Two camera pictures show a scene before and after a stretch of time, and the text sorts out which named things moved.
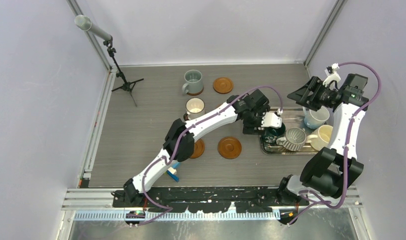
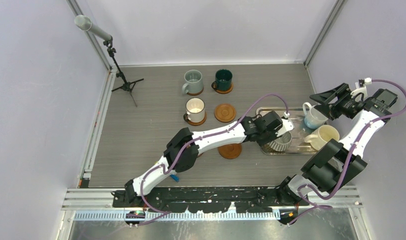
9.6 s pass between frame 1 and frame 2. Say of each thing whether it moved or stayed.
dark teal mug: moved
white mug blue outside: stayed
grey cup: stayed
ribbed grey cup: moved
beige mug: stayed
